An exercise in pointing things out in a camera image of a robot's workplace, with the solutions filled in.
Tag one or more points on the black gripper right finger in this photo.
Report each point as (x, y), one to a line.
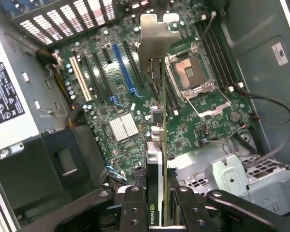
(191, 212)

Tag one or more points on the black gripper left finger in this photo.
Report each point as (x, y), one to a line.
(133, 210)

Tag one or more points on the tall silver disk bay cage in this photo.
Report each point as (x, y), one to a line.
(232, 174)

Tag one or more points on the silver chipset heatsink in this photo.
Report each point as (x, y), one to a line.
(123, 126)

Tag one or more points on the green motherboard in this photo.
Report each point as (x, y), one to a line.
(195, 120)

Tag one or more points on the black plastic air shroud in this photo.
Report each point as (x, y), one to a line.
(38, 169)

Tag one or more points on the metal socket cover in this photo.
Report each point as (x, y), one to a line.
(213, 111)

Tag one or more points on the round coin battery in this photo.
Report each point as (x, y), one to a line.
(235, 116)

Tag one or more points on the long black expansion slot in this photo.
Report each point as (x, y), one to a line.
(104, 75)
(133, 63)
(93, 78)

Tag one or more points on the silver power supply black label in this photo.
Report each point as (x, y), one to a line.
(14, 137)

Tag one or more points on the white expansion slot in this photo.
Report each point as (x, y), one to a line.
(81, 79)

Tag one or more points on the blue expansion slot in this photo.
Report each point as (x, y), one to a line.
(123, 68)

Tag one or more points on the CPU socket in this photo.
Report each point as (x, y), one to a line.
(188, 70)

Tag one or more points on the black RAM slot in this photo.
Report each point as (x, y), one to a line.
(228, 53)
(211, 58)
(217, 56)
(223, 55)

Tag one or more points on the short black expansion slot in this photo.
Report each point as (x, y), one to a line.
(106, 56)

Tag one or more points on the open grey PC case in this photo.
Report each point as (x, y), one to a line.
(261, 60)

